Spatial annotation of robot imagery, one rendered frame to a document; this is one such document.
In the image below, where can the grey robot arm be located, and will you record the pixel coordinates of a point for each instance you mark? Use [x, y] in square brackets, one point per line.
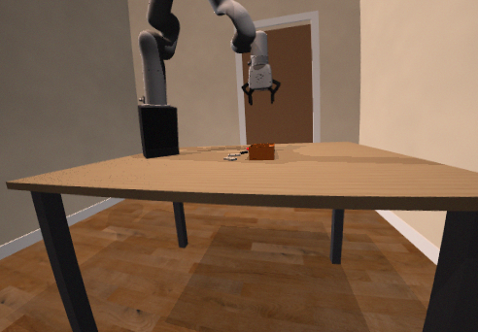
[152, 45]

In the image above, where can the orange three-compartment bin rack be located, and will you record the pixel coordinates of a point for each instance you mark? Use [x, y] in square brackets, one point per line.
[261, 152]

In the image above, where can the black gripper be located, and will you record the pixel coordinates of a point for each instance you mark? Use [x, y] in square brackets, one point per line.
[260, 76]

